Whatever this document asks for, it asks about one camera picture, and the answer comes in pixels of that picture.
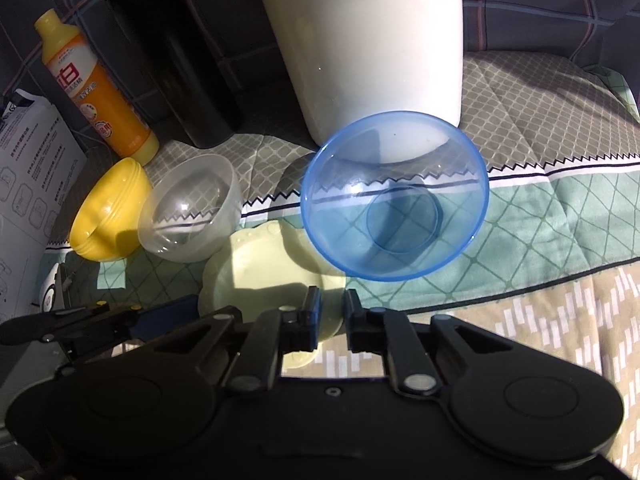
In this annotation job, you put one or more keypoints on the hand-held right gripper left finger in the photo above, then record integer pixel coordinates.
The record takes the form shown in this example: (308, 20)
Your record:
(312, 321)

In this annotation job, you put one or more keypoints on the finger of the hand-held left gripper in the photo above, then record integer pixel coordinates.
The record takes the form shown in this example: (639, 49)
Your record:
(167, 316)
(102, 346)

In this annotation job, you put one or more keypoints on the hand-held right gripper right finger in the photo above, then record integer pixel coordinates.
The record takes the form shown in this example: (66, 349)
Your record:
(352, 321)

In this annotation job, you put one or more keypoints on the pale yellow plate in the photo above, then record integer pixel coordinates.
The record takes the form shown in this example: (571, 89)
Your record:
(255, 275)

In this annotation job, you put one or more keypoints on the blue translucent bowl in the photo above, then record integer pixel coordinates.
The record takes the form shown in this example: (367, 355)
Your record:
(400, 230)

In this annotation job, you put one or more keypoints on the clear plastic bowl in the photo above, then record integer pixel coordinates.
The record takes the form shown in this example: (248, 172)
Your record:
(192, 210)

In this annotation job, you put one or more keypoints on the yellow plastic bowl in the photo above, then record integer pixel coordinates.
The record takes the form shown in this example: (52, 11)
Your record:
(102, 215)

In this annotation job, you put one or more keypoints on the white printed cardboard box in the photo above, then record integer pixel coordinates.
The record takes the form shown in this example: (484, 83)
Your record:
(30, 185)

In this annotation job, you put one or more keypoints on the orange dish soap bottle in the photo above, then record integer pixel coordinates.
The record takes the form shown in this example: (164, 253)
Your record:
(102, 97)

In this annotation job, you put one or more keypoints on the black thermos bottle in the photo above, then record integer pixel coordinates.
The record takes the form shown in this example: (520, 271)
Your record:
(175, 50)

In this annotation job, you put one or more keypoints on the large white plastic container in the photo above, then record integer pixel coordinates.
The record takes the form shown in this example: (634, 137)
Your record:
(365, 50)

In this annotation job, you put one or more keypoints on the green patterned cloth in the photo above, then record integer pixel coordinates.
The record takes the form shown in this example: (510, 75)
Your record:
(622, 90)

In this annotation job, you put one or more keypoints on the dark plaid cloth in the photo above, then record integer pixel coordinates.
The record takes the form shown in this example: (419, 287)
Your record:
(550, 5)

